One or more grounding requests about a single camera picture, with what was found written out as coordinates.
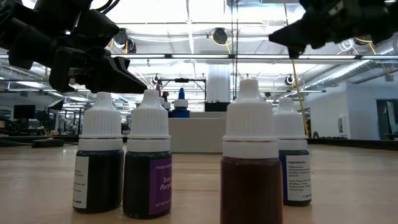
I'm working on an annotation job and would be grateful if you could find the black hanging cable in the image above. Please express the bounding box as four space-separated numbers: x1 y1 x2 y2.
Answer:
235 0 239 100
231 0 234 100

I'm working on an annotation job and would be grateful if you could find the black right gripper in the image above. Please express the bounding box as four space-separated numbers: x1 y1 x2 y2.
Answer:
268 0 398 60

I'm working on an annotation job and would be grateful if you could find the purple label food coloring bottle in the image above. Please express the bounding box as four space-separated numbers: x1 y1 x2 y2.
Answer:
122 88 173 219

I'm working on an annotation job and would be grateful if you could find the silver ceiling duct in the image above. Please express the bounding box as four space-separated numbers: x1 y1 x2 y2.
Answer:
306 39 398 91

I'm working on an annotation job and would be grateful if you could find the black column base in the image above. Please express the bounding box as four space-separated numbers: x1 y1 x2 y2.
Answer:
204 101 231 113

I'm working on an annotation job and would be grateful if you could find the yellow hanging rope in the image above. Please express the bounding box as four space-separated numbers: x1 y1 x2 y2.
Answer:
282 0 310 138

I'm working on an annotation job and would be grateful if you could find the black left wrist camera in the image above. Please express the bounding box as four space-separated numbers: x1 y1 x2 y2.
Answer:
70 9 121 48

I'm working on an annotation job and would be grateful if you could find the black computer monitor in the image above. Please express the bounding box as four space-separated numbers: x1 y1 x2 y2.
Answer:
13 105 36 120

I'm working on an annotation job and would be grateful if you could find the large blue-capped coloring bottle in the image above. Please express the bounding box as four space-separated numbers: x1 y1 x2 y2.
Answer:
172 87 191 118

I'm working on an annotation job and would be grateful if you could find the dark blue food coloring bottle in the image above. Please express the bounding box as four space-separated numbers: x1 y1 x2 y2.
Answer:
272 97 312 207

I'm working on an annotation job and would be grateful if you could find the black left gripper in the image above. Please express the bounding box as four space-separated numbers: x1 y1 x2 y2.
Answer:
7 24 149 95

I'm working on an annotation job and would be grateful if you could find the grey plastic bin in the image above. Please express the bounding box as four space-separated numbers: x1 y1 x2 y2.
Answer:
167 111 228 154

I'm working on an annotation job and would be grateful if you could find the black left wrist camera cable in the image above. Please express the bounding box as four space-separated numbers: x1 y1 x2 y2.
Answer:
95 0 121 13

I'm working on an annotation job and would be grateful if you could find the black gantry frame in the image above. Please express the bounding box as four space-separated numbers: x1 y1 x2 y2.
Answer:
157 78 207 103

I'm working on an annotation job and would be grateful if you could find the black tilted monitor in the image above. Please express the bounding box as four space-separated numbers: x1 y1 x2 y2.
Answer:
46 98 65 111

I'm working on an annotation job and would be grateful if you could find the large black-capped coloring bottle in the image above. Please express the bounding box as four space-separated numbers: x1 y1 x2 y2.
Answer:
161 90 173 118

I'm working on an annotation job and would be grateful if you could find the flat black device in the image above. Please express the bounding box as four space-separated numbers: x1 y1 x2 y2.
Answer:
32 138 65 149

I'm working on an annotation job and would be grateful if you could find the glass door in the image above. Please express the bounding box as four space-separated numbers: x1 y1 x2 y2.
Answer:
376 98 398 141

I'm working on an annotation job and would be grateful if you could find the brown food coloring bottle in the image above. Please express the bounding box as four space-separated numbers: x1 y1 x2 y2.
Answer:
220 78 284 224

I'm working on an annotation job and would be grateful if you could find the white building column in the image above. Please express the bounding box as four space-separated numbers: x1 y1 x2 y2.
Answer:
206 64 231 103

